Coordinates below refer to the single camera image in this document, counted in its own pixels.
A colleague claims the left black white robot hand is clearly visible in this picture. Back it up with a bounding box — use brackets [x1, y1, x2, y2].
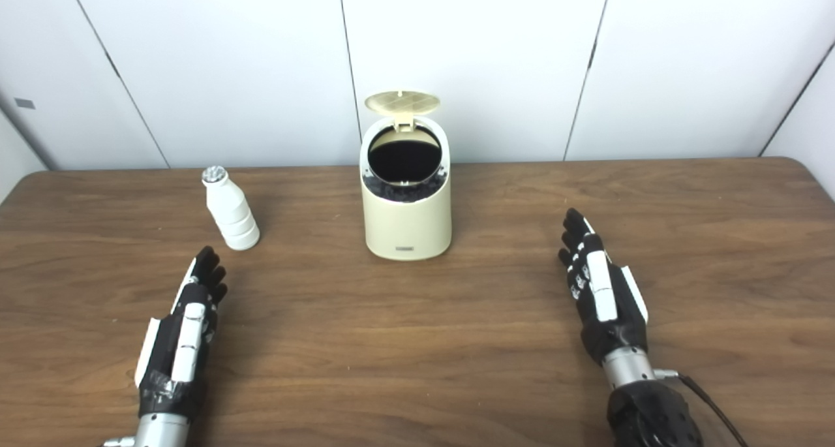
[134, 246, 228, 418]

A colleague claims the small white plastic bottle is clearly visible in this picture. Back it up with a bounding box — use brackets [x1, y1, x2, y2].
[202, 166, 260, 251]

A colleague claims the cream round bin lid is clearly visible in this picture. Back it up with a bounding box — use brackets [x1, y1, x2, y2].
[364, 91, 441, 132]

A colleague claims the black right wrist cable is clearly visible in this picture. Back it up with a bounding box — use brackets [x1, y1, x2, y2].
[654, 367, 751, 447]

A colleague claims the black bin liner bag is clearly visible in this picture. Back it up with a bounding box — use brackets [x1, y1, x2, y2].
[362, 165, 449, 204]

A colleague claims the cream-colored round bin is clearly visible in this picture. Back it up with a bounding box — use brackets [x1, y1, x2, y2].
[360, 116, 452, 262]

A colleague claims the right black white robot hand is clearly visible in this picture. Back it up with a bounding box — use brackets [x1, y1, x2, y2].
[558, 208, 650, 366]

